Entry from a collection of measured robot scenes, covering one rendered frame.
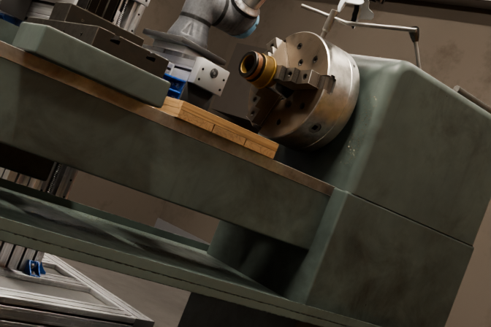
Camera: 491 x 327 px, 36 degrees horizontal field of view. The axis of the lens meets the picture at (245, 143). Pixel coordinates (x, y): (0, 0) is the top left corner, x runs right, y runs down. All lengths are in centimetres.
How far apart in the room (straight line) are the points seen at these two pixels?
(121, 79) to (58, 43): 15
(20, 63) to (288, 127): 77
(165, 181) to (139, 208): 611
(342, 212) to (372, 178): 13
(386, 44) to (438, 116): 471
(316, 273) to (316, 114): 41
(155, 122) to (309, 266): 61
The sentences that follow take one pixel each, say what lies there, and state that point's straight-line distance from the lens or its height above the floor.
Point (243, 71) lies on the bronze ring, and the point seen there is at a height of 106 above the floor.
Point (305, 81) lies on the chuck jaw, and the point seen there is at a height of 109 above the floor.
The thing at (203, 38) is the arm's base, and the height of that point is 120.
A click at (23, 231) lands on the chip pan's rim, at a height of 55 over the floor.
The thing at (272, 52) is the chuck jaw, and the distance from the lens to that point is 208.
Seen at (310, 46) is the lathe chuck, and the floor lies 120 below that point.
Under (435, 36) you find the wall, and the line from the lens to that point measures 666.
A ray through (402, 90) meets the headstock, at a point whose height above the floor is 117.
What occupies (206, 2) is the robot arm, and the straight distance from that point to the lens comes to 266.
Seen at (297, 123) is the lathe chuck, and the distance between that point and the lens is 199.
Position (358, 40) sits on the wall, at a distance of 707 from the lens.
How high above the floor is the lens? 78
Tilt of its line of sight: 3 degrees up
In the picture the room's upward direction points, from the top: 22 degrees clockwise
